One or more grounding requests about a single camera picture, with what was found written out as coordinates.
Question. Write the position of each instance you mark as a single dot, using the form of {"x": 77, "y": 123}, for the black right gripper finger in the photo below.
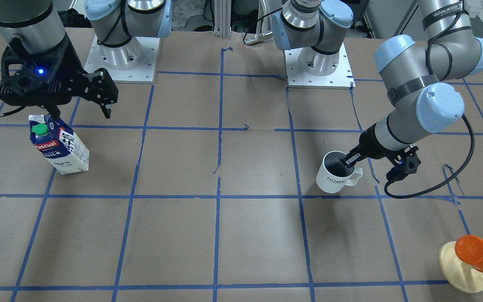
{"x": 102, "y": 90}

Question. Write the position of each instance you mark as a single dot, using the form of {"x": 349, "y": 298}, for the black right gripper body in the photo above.
{"x": 75, "y": 69}

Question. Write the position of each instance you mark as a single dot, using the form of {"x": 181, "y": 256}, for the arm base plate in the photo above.
{"x": 319, "y": 63}
{"x": 134, "y": 62}

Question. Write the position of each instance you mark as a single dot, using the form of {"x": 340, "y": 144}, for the orange mug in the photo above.
{"x": 469, "y": 250}

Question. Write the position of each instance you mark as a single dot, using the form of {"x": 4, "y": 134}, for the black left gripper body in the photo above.
{"x": 370, "y": 145}

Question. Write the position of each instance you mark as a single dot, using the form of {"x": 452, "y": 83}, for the blue white milk carton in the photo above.
{"x": 59, "y": 144}

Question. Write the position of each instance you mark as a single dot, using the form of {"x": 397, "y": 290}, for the aluminium frame post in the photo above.
{"x": 222, "y": 17}

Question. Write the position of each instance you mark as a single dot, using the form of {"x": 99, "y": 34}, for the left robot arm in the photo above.
{"x": 414, "y": 76}

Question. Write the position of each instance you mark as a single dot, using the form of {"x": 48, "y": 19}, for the wooden mug tree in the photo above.
{"x": 459, "y": 274}

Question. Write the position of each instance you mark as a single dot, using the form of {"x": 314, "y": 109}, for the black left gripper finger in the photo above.
{"x": 351, "y": 159}

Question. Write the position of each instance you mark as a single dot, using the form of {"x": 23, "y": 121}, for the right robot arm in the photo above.
{"x": 115, "y": 23}

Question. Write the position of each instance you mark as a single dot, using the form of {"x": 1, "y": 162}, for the white grey mug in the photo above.
{"x": 333, "y": 175}

